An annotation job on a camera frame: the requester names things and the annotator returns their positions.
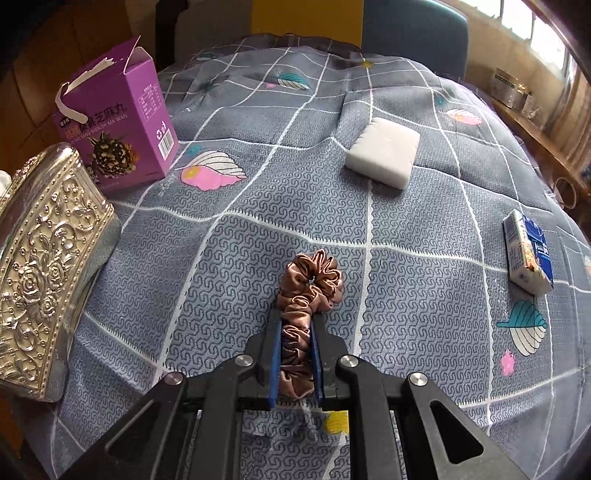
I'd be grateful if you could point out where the white tissue packet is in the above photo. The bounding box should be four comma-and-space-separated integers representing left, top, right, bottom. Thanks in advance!
345, 117, 422, 189

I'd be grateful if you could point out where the brown satin scrunchie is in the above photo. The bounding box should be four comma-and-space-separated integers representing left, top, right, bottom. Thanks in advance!
277, 250, 345, 400

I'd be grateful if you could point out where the purple cardboard box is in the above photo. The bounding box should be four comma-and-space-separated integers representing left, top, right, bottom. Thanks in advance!
54, 36, 181, 195

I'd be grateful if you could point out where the metal tin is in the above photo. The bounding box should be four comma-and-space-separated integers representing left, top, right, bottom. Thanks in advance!
491, 68, 533, 110

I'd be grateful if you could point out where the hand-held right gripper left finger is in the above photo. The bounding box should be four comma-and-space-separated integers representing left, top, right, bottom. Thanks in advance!
60, 307, 283, 480

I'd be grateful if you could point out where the blue headboard panel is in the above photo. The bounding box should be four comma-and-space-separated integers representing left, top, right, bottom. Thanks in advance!
362, 0, 470, 83

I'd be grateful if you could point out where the wooden windowsill ledge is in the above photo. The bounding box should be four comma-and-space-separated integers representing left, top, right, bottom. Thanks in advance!
480, 88, 591, 209

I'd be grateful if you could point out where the blue tissue packet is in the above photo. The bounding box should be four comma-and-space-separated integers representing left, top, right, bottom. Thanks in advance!
502, 209, 555, 295

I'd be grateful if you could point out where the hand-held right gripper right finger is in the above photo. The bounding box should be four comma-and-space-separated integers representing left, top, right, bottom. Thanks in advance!
310, 318, 532, 480

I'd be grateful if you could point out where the yellow headboard panel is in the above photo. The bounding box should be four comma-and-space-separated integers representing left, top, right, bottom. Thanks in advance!
252, 0, 363, 49

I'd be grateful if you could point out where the grey checked bedsheet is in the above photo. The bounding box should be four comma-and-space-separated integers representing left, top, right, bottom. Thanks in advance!
9, 34, 591, 480

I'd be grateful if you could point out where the silver ornate tissue box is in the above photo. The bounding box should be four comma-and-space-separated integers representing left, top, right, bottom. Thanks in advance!
0, 142, 116, 403

